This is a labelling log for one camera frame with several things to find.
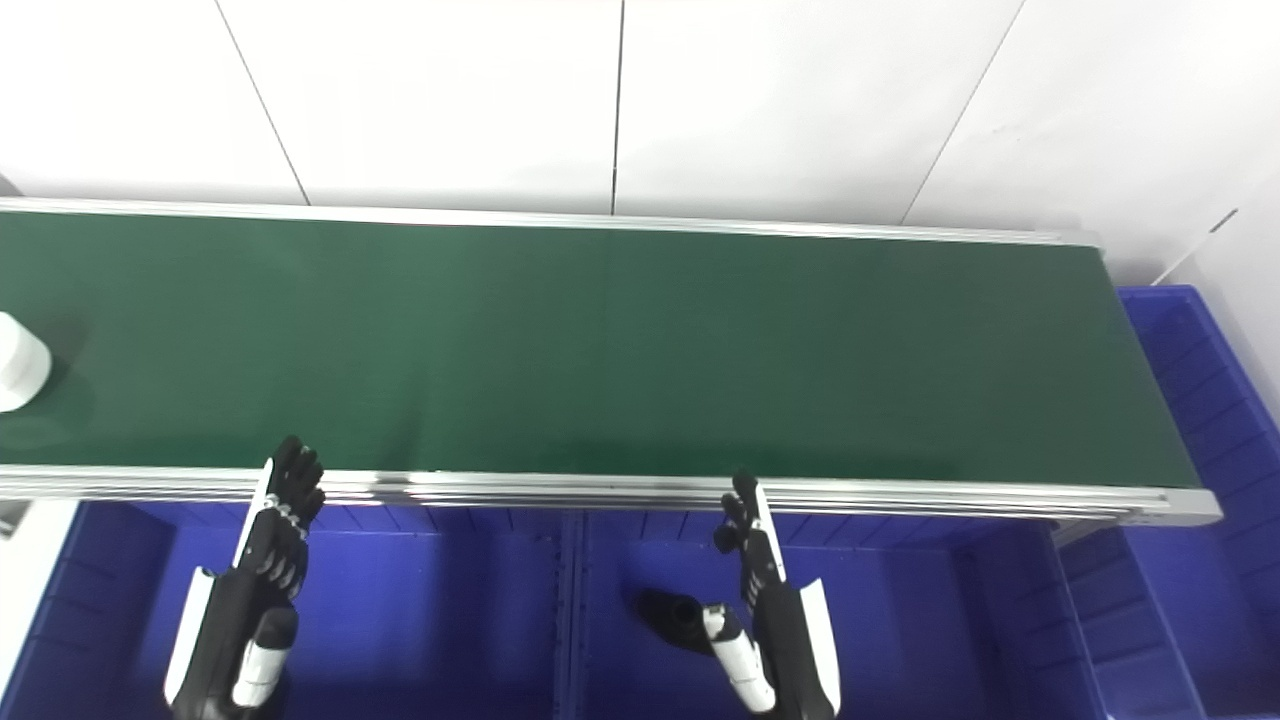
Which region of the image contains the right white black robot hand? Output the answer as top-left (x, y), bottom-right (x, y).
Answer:
top-left (702, 470), bottom-right (842, 720)

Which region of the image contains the green conveyor belt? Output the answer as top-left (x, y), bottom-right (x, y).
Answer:
top-left (0, 211), bottom-right (1202, 492)
top-left (0, 197), bottom-right (1224, 529)

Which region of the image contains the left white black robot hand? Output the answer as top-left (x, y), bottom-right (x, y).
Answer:
top-left (164, 435), bottom-right (327, 720)

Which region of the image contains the white cylindrical part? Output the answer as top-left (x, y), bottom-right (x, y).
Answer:
top-left (0, 311), bottom-right (53, 414)

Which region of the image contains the black plastic part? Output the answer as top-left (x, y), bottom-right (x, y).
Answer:
top-left (637, 589), bottom-right (717, 657)

